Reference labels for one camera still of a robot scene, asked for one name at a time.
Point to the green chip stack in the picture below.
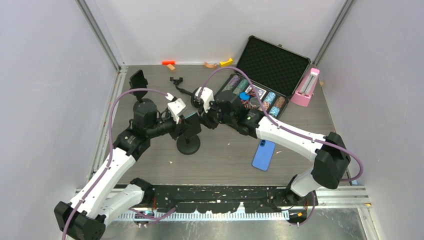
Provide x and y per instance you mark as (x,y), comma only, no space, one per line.
(241,87)

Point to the dark green-edged smartphone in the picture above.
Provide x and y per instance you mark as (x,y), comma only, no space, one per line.
(191,125)

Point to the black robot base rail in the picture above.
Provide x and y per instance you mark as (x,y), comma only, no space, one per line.
(220,199)

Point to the black poker chip case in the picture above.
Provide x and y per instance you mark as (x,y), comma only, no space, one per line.
(274,69)

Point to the pink metronome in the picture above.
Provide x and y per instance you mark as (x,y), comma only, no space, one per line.
(305,90)

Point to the brown chip stack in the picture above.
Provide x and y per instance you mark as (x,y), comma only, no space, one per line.
(279,102)

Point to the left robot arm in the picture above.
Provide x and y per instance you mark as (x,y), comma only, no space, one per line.
(87,215)

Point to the blue round chip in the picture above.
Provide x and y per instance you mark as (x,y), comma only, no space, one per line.
(244,96)

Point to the black smartphone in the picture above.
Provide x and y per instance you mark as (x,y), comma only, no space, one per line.
(137,81)

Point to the blue smartphone face down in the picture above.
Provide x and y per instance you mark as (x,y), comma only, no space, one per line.
(263,155)

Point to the yellow wooden block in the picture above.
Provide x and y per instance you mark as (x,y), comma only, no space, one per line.
(226,63)

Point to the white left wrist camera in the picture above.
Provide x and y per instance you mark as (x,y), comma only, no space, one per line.
(176,107)

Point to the clear dealer button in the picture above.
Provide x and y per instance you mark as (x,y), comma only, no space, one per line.
(254,102)

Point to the brown wooden arch block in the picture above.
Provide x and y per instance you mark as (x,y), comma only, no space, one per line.
(210,65)

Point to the orange wooden block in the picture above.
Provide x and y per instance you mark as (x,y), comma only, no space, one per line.
(170,62)

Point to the light blue chip stack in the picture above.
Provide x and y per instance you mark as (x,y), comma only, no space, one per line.
(270,97)

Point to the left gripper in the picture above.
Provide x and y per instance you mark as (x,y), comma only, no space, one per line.
(181,125)

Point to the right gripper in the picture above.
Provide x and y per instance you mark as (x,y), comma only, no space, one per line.
(207,117)

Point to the purple chip stack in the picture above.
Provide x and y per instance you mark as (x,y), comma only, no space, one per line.
(232,82)

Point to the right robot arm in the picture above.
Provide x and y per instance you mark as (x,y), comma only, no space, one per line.
(326,152)

